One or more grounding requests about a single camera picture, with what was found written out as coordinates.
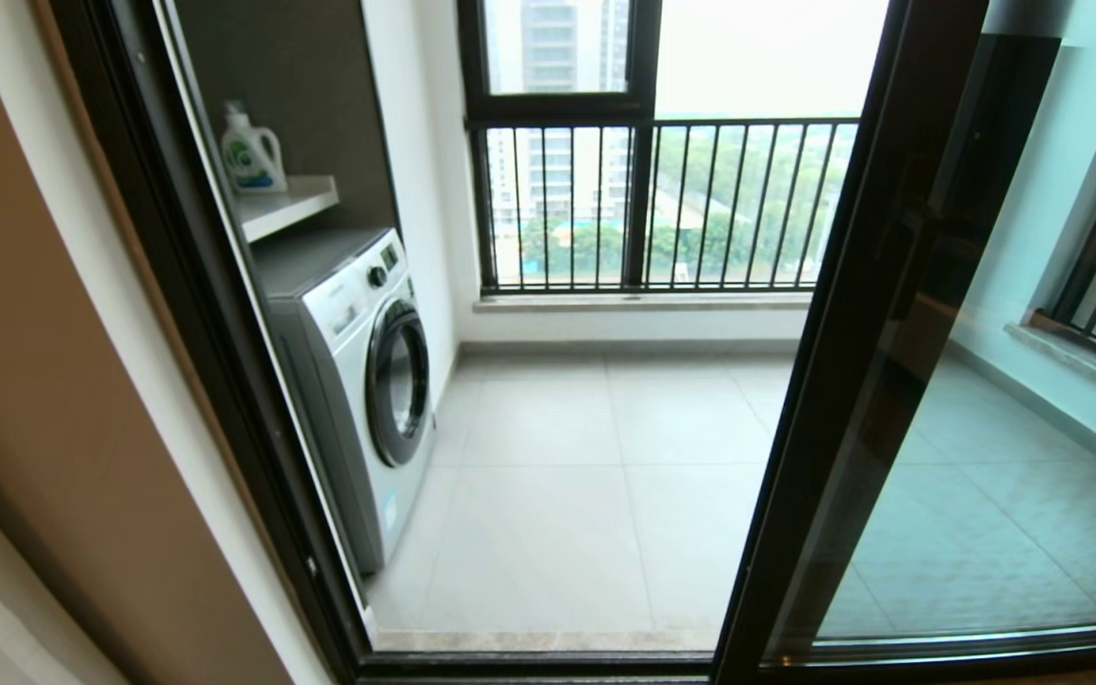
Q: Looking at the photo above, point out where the dark framed fixed glass panel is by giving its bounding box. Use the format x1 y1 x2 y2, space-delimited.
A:
776 33 1096 657

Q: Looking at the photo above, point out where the white laundry detergent bottle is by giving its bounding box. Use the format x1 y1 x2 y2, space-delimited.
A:
220 100 287 196

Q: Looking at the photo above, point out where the white wall shelf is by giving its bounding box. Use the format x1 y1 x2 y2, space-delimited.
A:
236 174 340 242

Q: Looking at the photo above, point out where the dark framed sliding glass door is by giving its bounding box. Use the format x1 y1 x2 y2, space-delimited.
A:
712 0 1096 685

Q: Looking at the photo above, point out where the grey stone window sill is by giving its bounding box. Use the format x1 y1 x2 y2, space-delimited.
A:
1003 322 1096 415
472 290 813 313

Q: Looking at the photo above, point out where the black window guard railing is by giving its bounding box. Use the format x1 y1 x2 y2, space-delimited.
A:
1028 90 1096 372

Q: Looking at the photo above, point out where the dark brown window frame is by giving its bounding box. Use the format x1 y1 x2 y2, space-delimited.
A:
458 0 661 291

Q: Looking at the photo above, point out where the long black balcony railing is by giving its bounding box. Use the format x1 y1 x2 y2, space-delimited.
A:
465 116 861 294

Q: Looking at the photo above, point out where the white front-load washing machine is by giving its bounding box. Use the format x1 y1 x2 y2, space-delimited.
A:
253 226 437 577

